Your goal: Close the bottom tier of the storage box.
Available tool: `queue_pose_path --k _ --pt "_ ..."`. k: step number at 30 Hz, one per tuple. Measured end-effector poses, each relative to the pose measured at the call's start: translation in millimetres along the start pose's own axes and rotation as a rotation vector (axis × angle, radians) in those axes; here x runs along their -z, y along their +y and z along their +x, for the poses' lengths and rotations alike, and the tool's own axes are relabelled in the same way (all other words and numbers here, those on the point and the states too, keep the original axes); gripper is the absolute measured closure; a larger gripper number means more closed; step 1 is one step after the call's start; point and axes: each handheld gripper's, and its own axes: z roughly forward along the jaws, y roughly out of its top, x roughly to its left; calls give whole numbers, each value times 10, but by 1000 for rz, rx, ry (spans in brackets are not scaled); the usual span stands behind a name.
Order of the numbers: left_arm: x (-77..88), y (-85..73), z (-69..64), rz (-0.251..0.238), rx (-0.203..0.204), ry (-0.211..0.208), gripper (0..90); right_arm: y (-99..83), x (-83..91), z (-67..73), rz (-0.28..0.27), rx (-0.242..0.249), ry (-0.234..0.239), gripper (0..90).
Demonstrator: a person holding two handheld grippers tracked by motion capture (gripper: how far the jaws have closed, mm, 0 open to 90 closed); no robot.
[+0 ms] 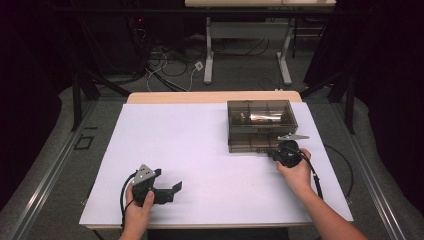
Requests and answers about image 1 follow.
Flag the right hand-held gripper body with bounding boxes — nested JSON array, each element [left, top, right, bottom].
[[268, 133, 310, 169]]

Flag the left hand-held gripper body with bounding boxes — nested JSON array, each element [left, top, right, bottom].
[[130, 163, 175, 207]]

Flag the smoky transparent plastic drawer box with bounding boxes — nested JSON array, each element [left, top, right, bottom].
[[226, 99, 299, 148]]

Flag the person's right hand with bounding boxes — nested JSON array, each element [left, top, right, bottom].
[[276, 148, 313, 193]]

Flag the person's left hand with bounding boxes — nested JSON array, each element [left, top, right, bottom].
[[124, 186, 156, 235]]

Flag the white table mat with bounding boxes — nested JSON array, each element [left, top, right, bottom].
[[79, 101, 354, 226]]

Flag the person's dark clothing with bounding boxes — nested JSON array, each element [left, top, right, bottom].
[[148, 228, 290, 240]]

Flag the black metal stand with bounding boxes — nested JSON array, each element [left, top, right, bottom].
[[299, 71, 357, 135], [70, 71, 132, 133]]

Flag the light wooden table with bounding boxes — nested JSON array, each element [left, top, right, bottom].
[[85, 90, 346, 231]]

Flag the dark curtain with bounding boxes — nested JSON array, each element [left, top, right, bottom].
[[0, 0, 74, 212], [303, 0, 424, 212]]

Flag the white metal-legged desk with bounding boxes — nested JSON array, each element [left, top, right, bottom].
[[184, 0, 337, 85]]

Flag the dark device with red light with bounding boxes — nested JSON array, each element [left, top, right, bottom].
[[128, 15, 148, 32]]

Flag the left hand-held gripper black cable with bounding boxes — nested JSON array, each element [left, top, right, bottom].
[[119, 171, 138, 231]]

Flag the hand-held gripper black cable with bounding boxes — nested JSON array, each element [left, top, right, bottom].
[[298, 143, 354, 201], [119, 171, 138, 231]]

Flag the right hand-held gripper black cable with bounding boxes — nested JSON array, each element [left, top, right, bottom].
[[298, 143, 354, 201]]

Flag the aluminium floor rail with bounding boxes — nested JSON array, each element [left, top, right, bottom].
[[332, 103, 407, 240], [6, 101, 98, 240]]

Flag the white floor cable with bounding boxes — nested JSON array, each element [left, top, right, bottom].
[[146, 49, 201, 93]]

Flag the bundle of black floor cables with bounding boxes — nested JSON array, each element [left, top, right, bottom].
[[146, 36, 271, 78]]

